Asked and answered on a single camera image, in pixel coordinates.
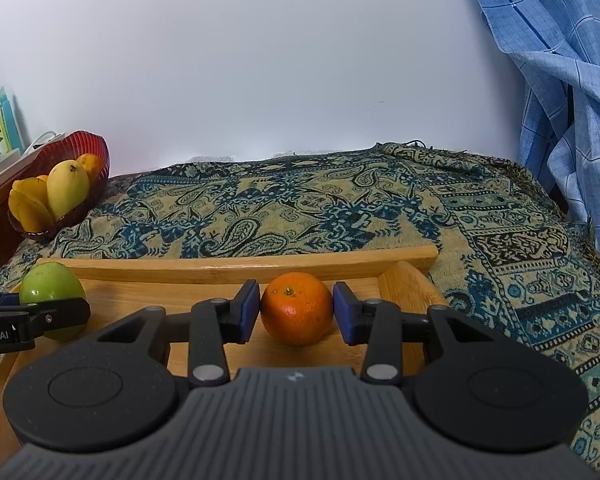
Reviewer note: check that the blue plaid cloth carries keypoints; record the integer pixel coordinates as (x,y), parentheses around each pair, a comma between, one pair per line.
(555,44)

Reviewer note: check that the yellow mango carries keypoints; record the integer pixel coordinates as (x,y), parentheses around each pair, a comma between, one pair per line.
(67,186)

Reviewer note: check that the teal bottle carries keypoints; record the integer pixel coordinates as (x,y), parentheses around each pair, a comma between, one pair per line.
(10,122)

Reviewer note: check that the paisley patterned blanket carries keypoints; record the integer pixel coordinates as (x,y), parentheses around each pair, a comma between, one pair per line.
(508,257)

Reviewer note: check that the medium orange tangerine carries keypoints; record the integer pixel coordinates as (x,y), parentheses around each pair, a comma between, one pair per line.
(296,308)

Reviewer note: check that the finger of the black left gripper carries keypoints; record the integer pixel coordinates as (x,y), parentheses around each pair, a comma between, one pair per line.
(21,324)

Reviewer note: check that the bamboo serving tray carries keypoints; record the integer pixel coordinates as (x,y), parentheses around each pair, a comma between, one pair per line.
(190,289)

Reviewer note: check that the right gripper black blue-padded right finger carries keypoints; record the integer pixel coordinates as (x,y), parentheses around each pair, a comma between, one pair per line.
(377,323)

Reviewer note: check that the green apple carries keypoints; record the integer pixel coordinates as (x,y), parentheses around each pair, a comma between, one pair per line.
(50,281)

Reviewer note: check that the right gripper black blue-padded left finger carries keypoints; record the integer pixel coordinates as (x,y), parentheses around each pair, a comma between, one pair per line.
(220,327)

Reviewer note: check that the red fruit bowl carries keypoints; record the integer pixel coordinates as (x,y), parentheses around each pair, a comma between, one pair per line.
(91,152)

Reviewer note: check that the yellow starfruit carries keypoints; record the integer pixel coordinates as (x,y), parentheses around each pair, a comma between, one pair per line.
(27,202)

